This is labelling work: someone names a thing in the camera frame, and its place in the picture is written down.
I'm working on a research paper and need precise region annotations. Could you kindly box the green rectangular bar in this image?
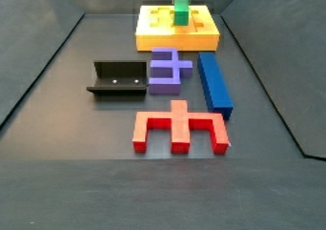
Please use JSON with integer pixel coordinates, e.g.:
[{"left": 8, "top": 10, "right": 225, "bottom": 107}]
[{"left": 174, "top": 0, "right": 189, "bottom": 26}]

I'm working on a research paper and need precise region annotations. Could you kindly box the yellow slotted board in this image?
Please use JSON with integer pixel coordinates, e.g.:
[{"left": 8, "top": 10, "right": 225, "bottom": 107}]
[{"left": 135, "top": 6, "right": 221, "bottom": 52}]

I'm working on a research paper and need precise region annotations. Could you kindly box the purple cross-shaped block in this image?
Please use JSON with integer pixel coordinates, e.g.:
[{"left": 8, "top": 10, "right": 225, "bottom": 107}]
[{"left": 150, "top": 48, "right": 194, "bottom": 94}]

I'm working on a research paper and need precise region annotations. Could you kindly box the blue rectangular bar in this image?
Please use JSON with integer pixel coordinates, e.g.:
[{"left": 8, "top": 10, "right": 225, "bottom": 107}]
[{"left": 198, "top": 52, "right": 233, "bottom": 120}]

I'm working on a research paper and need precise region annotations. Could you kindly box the red fork-shaped block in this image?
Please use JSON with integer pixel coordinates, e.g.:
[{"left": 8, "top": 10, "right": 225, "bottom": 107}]
[{"left": 133, "top": 100, "right": 230, "bottom": 155}]

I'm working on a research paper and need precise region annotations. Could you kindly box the black angle bracket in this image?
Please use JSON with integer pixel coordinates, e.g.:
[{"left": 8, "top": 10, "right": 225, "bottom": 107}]
[{"left": 87, "top": 60, "right": 149, "bottom": 95}]

